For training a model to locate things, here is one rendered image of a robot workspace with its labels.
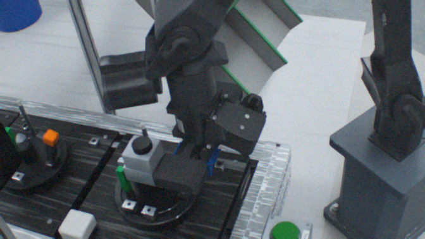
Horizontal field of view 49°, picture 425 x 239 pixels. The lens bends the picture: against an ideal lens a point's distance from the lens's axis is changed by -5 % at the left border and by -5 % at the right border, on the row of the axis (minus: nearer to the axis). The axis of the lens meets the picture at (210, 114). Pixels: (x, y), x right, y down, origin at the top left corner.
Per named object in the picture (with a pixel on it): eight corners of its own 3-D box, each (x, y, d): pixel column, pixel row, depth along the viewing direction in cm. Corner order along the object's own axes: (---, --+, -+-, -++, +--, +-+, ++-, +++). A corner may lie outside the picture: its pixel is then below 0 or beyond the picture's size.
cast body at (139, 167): (174, 167, 76) (167, 135, 71) (164, 188, 73) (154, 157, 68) (127, 157, 78) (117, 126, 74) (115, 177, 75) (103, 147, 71)
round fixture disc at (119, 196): (212, 171, 81) (211, 164, 80) (181, 241, 72) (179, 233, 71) (138, 156, 86) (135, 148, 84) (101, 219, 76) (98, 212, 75)
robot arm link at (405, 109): (410, 89, 69) (417, 54, 65) (436, 131, 62) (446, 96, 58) (367, 96, 69) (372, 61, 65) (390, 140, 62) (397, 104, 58)
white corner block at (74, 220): (101, 228, 78) (94, 214, 75) (88, 251, 75) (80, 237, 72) (77, 221, 79) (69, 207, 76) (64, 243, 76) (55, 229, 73)
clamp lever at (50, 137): (59, 158, 84) (59, 133, 78) (53, 166, 83) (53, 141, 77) (42, 149, 84) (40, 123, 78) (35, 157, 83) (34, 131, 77)
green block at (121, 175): (132, 186, 78) (125, 166, 75) (129, 192, 77) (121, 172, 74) (126, 185, 79) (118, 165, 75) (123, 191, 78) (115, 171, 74)
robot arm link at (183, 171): (137, 141, 55) (188, 151, 53) (197, 45, 67) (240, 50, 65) (152, 187, 60) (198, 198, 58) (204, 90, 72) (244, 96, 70)
